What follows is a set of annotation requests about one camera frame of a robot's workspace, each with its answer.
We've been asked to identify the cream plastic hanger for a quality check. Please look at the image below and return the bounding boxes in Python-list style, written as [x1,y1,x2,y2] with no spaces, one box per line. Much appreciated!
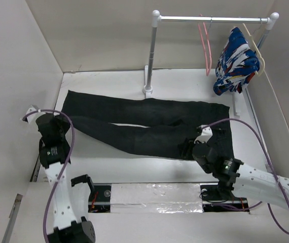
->
[242,18,266,77]

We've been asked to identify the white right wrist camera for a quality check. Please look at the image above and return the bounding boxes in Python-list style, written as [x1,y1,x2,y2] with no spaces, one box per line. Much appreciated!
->
[194,125,213,144]

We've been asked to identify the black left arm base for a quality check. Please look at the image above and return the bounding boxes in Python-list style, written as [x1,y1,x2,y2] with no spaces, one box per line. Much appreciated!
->
[88,183,112,213]

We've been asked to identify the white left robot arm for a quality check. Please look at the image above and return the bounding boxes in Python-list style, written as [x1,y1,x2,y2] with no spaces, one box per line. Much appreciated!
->
[35,113,96,242]

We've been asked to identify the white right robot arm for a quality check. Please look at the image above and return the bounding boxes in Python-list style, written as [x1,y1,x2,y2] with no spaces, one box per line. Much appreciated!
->
[178,139,289,209]

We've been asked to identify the black trousers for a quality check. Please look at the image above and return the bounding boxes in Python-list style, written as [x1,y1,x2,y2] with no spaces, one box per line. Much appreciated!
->
[62,91,234,159]

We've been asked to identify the white metal clothes rack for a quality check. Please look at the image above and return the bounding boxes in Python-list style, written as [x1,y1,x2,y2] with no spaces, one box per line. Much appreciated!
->
[140,10,280,106]

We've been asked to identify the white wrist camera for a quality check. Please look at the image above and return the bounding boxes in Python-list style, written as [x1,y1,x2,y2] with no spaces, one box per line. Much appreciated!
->
[194,125,213,144]
[21,105,44,125]

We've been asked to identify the blue patterned garment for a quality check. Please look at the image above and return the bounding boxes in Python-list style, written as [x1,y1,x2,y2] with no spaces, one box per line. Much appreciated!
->
[213,27,260,96]

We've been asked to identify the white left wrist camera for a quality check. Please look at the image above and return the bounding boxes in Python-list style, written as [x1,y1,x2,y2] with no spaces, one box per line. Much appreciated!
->
[21,105,44,125]

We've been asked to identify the pink plastic hanger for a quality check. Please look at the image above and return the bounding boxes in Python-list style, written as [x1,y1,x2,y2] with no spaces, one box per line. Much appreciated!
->
[197,22,212,76]

